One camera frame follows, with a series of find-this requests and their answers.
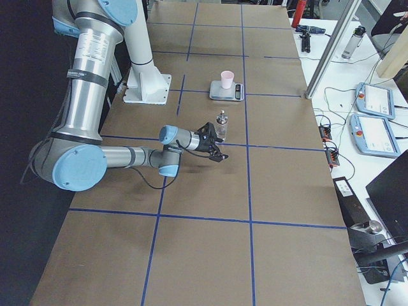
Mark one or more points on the blue folded umbrella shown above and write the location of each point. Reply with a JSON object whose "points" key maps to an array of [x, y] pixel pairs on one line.
{"points": [[309, 29]]}

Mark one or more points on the pink plastic cup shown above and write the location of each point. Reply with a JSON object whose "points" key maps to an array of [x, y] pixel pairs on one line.
{"points": [[227, 79]]}

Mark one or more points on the black box with label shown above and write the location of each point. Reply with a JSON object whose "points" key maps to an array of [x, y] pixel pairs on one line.
{"points": [[352, 210]]}

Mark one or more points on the white support column with base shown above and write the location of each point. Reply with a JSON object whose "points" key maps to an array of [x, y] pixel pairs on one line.
{"points": [[145, 84]]}

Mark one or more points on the wooden board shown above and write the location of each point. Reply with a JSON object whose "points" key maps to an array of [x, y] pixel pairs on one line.
{"points": [[395, 58]]}

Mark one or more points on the black monitor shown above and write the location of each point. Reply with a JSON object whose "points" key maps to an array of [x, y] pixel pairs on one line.
{"points": [[388, 194]]}

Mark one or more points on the upper blue teach pendant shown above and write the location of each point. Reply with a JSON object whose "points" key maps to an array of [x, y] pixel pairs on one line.
{"points": [[375, 100]]}

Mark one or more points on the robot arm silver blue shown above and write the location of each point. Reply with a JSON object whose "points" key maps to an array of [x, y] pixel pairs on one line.
{"points": [[72, 155]]}

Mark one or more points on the black folded tripod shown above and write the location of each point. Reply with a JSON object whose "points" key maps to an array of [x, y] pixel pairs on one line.
{"points": [[305, 45]]}

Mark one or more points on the lower blue teach pendant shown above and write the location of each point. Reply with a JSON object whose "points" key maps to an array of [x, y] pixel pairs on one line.
{"points": [[373, 136]]}

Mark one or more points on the grey digital kitchen scale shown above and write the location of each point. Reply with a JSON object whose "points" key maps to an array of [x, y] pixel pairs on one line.
{"points": [[234, 93]]}

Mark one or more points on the orange connector strip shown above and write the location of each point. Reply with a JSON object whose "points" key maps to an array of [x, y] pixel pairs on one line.
{"points": [[330, 148]]}

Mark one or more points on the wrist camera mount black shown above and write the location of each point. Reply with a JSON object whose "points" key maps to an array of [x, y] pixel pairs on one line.
{"points": [[207, 131]]}

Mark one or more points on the aluminium frame post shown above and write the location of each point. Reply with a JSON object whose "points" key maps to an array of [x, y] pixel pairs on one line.
{"points": [[336, 36]]}

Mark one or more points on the glass sauce dispenser bottle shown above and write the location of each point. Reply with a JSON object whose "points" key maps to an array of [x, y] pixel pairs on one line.
{"points": [[221, 125]]}

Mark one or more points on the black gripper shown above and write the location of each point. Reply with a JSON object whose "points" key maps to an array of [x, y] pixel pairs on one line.
{"points": [[204, 145]]}

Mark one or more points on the blue teach pendant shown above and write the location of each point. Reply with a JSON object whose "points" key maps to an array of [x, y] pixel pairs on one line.
{"points": [[373, 136], [375, 100]]}

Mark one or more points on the clear water bottle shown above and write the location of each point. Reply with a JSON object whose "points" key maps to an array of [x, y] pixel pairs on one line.
{"points": [[354, 42]]}

